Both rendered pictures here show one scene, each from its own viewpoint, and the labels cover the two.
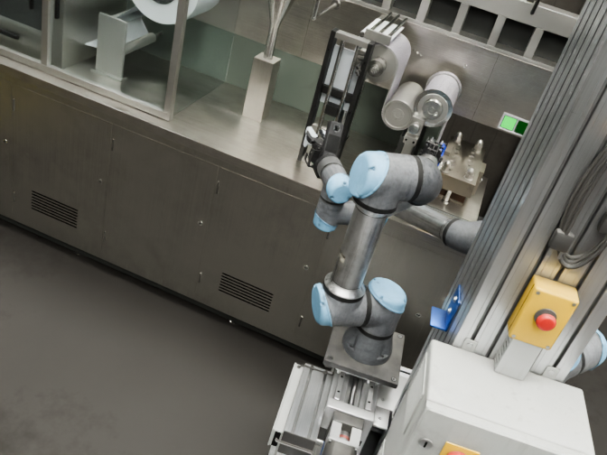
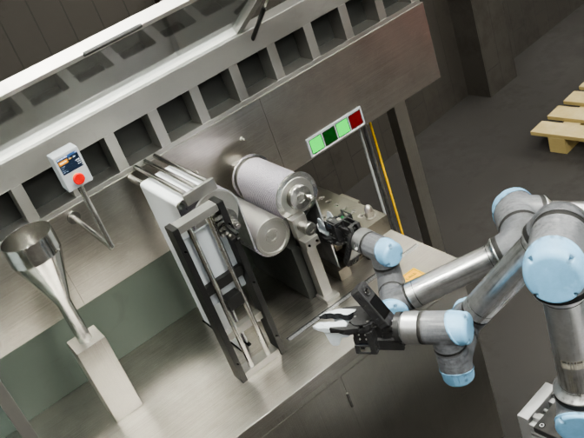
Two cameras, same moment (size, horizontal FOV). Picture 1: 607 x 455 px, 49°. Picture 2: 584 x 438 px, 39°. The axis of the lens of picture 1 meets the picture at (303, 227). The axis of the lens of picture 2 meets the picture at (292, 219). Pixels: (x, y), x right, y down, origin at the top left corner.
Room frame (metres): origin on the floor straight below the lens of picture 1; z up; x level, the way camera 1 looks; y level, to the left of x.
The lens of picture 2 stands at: (0.70, 0.96, 2.41)
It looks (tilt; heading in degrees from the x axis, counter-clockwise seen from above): 30 degrees down; 324
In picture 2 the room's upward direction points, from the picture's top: 21 degrees counter-clockwise
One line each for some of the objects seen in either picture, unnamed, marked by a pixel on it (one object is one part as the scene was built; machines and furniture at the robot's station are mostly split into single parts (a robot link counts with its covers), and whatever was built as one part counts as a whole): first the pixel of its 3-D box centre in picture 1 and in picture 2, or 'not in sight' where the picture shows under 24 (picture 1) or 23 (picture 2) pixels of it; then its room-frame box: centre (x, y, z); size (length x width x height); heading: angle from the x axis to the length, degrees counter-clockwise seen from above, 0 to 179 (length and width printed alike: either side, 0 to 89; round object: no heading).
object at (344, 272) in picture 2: not in sight; (319, 259); (2.53, -0.43, 0.92); 0.28 x 0.04 x 0.04; 169
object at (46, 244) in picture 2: not in sight; (30, 245); (2.66, 0.34, 1.50); 0.14 x 0.14 x 0.06
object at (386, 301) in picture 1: (380, 305); not in sight; (1.50, -0.27, 0.98); 0.13 x 0.12 x 0.14; 112
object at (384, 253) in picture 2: not in sight; (381, 250); (2.14, -0.35, 1.11); 0.11 x 0.08 x 0.09; 169
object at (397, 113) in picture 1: (404, 105); (251, 224); (2.56, -0.25, 1.18); 0.26 x 0.12 x 0.12; 169
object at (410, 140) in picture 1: (406, 153); (314, 258); (2.39, -0.30, 1.05); 0.06 x 0.05 x 0.31; 169
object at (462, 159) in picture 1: (460, 164); (333, 217); (2.54, -0.55, 1.00); 0.40 x 0.16 x 0.06; 169
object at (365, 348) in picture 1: (371, 334); not in sight; (1.50, -0.28, 0.87); 0.15 x 0.15 x 0.10
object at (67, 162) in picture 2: not in sight; (70, 168); (2.55, 0.19, 1.66); 0.07 x 0.07 x 0.10; 79
